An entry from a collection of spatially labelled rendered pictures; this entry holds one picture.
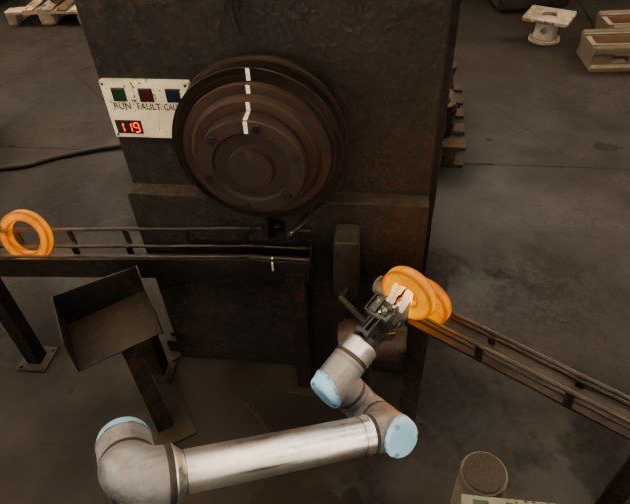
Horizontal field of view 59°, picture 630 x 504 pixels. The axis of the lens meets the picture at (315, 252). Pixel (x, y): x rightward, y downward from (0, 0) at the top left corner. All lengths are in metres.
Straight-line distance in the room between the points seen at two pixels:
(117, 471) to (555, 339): 1.92
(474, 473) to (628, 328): 1.36
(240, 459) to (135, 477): 0.20
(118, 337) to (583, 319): 1.92
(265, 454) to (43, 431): 1.43
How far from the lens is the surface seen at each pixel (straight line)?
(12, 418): 2.60
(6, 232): 2.21
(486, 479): 1.61
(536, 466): 2.26
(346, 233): 1.73
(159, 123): 1.75
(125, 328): 1.86
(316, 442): 1.24
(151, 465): 1.16
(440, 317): 1.65
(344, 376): 1.36
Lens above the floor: 1.94
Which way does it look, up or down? 43 degrees down
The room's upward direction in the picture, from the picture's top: 3 degrees counter-clockwise
